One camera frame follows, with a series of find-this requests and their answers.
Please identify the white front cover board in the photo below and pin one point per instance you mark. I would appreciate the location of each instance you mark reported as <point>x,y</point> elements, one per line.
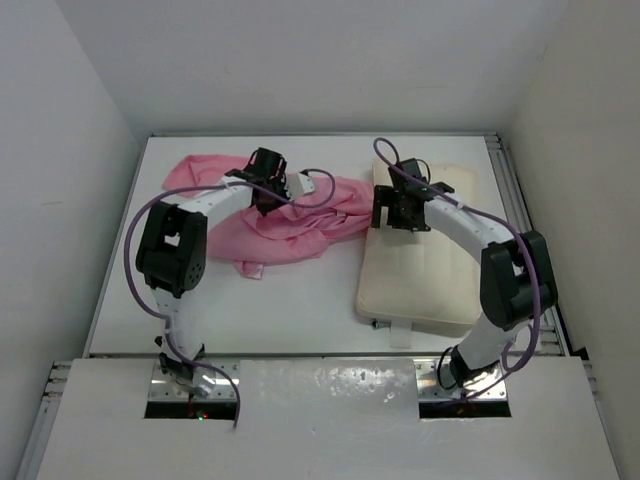
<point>323,419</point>

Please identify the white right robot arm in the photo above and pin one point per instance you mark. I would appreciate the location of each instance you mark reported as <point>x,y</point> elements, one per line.
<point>517,282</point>

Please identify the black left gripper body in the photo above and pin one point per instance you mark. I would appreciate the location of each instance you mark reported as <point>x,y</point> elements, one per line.
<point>276,193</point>

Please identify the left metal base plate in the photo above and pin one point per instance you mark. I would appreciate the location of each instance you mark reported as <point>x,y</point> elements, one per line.
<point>205,386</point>

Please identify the pink pillowcase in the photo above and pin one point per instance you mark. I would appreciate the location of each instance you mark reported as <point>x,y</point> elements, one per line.
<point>289,234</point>

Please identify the cream pillow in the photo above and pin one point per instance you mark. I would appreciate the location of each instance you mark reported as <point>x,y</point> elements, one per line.
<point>421,277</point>

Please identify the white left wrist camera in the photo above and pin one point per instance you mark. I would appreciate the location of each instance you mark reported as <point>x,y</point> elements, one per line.
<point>298,185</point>

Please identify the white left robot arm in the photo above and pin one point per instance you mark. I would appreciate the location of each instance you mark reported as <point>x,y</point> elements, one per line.
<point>172,254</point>

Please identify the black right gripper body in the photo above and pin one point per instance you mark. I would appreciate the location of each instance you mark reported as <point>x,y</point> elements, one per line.
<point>386,197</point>

